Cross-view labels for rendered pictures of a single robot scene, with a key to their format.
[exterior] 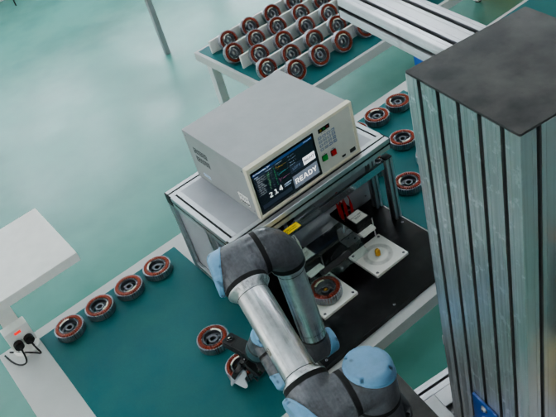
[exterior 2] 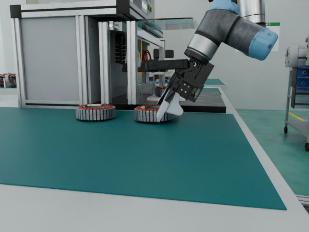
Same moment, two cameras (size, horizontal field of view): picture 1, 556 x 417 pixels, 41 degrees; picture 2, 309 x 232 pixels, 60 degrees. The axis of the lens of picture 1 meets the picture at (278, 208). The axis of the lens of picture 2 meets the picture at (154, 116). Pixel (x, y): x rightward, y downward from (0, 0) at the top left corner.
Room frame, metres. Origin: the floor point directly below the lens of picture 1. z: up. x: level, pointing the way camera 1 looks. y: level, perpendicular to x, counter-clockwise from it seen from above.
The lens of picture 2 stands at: (1.13, 0.84, 0.89)
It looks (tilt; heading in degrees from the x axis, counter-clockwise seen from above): 10 degrees down; 308
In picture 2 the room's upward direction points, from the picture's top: straight up
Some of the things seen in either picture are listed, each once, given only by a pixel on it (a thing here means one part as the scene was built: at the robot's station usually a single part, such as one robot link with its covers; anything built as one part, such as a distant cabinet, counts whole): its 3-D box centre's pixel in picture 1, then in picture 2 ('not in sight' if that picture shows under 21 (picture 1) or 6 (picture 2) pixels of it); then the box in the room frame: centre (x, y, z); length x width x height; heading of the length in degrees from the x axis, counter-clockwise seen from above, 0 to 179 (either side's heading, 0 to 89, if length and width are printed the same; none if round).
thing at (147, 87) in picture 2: not in sight; (147, 88); (2.01, -0.22, 0.80); 0.08 x 0.05 x 0.06; 117
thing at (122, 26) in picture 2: not in sight; (118, 26); (1.88, 0.11, 1.05); 0.06 x 0.04 x 0.04; 117
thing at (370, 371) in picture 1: (368, 379); not in sight; (1.07, -0.08, 1.20); 0.13 x 0.12 x 0.14; 105
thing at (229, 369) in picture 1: (242, 366); (154, 113); (1.59, 0.26, 0.77); 0.11 x 0.11 x 0.04
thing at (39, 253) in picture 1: (35, 307); not in sight; (1.93, 0.89, 0.98); 0.37 x 0.35 x 0.46; 117
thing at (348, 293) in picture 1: (327, 294); (168, 97); (1.77, -0.07, 0.78); 0.15 x 0.15 x 0.01; 27
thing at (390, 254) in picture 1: (378, 255); not in sight; (1.88, -0.29, 0.78); 0.15 x 0.15 x 0.01; 27
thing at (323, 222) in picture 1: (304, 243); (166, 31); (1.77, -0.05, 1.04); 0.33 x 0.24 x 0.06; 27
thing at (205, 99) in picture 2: (351, 275); (168, 98); (1.84, -0.17, 0.76); 0.64 x 0.47 x 0.02; 117
